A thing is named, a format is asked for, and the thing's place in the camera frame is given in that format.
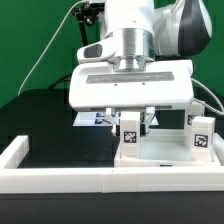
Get white square tabletop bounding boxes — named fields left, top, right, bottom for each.
left=114, top=129, right=221, bottom=167

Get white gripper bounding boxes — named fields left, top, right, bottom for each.
left=69, top=43, right=193, bottom=136

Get white cable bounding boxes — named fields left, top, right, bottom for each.
left=17, top=0, right=88, bottom=97

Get white U-shaped fence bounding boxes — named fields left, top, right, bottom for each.
left=0, top=135, right=224, bottom=194

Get black cables at base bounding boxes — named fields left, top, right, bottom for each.
left=48, top=73, right=73, bottom=90

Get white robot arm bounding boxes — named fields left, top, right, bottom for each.
left=69, top=0, right=212, bottom=113

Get white marker sheet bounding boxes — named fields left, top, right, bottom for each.
left=73, top=112, right=159, bottom=127

